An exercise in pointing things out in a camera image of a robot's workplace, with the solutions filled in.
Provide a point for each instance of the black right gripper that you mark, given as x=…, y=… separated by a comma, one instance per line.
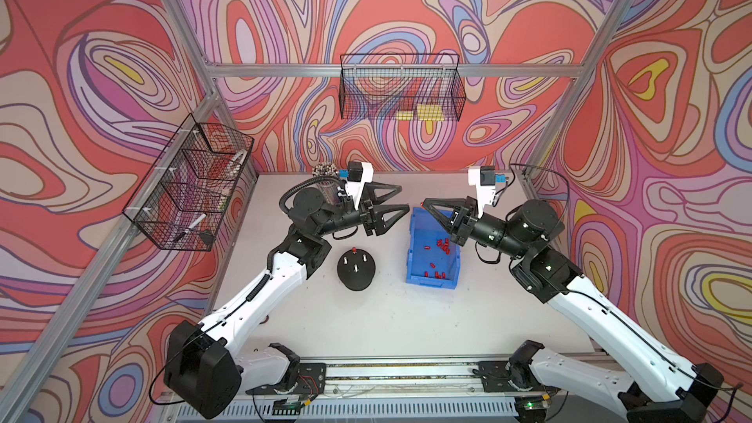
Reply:
x=463, y=217

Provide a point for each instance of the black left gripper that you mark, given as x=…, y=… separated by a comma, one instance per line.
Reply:
x=369, y=219

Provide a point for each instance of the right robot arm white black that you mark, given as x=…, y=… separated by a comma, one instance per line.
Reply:
x=654, y=384

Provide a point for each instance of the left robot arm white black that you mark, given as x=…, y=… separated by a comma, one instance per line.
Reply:
x=204, y=363

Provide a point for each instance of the black dome with screws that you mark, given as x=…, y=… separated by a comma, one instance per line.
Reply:
x=356, y=272

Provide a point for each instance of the clear pencil holder with pencils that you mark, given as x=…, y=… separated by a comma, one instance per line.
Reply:
x=328, y=184

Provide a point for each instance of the blue plastic bin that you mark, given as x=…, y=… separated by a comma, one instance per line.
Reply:
x=432, y=261

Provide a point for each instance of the yellow block in basket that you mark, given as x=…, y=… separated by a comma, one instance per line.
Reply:
x=430, y=112

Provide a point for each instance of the white marker in basket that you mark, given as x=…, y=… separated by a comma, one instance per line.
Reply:
x=179, y=236

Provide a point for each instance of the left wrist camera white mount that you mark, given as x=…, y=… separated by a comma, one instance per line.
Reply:
x=356, y=176

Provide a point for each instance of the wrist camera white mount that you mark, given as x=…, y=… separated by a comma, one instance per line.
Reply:
x=356, y=176
x=489, y=185

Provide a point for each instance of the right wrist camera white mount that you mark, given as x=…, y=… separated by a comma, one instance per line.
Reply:
x=489, y=185

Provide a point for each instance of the black wire basket at back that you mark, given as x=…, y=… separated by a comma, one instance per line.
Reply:
x=378, y=86

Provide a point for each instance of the black wire basket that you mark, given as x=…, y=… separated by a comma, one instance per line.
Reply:
x=197, y=172
x=378, y=86

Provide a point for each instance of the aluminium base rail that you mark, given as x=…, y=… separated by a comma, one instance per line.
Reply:
x=466, y=389

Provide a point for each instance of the black wire basket on left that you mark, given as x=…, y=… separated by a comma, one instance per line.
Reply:
x=197, y=172

